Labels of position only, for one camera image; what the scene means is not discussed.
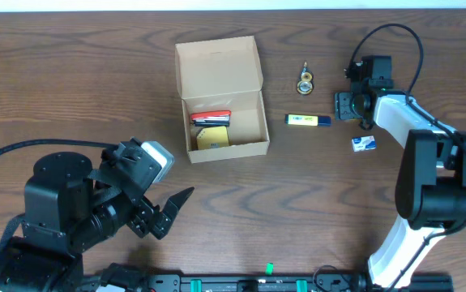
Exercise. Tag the blue white staples box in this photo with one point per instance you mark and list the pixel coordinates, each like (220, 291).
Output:
(363, 143)

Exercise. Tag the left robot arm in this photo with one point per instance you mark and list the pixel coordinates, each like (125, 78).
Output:
(70, 207)

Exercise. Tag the correction tape dispenser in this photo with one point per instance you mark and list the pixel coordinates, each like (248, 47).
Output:
(305, 83)

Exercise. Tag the brown cardboard box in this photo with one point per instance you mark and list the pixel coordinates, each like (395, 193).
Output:
(222, 75)

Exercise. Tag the yellow highlighter blue cap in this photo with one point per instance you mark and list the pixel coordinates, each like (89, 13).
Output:
(307, 120)

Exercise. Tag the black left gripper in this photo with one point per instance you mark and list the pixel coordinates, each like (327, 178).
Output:
(144, 219)

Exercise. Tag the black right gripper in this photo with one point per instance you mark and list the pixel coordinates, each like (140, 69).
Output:
(344, 105)

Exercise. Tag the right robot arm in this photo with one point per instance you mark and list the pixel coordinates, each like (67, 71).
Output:
(430, 191)

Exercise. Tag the small green clip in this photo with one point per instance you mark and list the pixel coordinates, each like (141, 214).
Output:
(269, 269)

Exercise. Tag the yellow sticky note pad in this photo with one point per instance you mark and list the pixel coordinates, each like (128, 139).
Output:
(212, 137)

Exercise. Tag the black mounting rail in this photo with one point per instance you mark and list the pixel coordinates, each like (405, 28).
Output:
(326, 279)

